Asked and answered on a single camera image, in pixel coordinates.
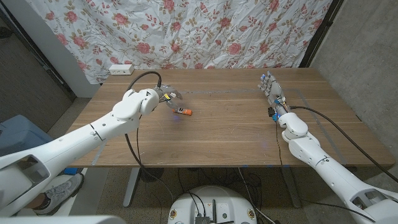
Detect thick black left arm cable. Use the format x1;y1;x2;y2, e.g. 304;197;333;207
124;70;174;203

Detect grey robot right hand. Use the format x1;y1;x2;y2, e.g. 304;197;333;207
257;70;292;118

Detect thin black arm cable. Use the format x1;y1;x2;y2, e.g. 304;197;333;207
274;120;377;222
136;126;142;164

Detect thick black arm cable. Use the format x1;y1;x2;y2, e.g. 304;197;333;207
289;106;398;184
124;70;174;203

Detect floral backdrop cloth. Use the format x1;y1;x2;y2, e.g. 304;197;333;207
25;0;333;84

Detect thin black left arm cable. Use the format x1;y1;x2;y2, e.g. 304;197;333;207
136;126;142;164

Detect black backdrop pole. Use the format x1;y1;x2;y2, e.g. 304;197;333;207
300;0;345;68

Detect grey table leg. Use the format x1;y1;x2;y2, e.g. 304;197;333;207
281;167;302;208

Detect white table leg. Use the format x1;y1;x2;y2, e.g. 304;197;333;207
123;167;141;208

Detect blue plastic bin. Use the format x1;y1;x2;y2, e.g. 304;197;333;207
0;114;53;156

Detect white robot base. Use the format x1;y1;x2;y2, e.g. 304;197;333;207
167;185;258;224

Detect black round floor object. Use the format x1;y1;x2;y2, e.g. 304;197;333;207
139;167;165;184

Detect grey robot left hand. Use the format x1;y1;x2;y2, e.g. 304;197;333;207
154;84;184;110

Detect white power strip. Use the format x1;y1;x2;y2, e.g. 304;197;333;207
108;63;135;76

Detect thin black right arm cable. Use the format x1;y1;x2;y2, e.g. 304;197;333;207
274;120;377;222

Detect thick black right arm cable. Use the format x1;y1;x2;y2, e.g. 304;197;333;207
289;106;398;184

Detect white robot torso edge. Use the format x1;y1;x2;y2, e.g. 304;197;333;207
0;215;127;224

